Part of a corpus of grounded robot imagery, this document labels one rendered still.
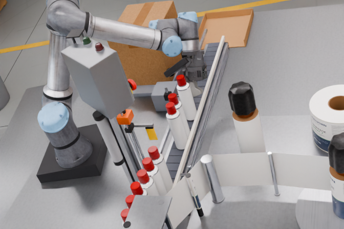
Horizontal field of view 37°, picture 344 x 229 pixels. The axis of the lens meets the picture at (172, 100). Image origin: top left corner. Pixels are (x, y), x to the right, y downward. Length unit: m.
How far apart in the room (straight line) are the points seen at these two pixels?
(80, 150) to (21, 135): 0.50
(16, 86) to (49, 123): 2.66
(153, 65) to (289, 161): 0.94
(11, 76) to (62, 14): 3.02
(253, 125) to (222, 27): 1.06
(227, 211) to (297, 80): 0.77
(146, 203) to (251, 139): 0.49
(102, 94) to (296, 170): 0.63
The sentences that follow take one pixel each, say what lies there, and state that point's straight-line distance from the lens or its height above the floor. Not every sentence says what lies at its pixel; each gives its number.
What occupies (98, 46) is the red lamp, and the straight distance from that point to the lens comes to 1.45.
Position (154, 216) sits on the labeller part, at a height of 1.14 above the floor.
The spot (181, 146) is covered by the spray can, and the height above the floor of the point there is 0.90.
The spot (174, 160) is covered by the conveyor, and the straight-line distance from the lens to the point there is 1.91.
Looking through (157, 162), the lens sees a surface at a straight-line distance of 1.68.
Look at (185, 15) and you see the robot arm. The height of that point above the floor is 1.25.
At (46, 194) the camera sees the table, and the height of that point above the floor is 0.83.
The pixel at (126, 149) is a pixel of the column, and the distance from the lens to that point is 1.78.
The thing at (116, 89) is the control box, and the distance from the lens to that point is 1.48.
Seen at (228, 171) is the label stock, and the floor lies 0.99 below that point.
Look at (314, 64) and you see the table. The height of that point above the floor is 0.83.
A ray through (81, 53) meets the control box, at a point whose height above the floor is 1.47.
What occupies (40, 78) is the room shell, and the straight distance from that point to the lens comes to 4.56.
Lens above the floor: 2.17
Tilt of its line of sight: 36 degrees down
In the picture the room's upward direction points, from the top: 18 degrees counter-clockwise
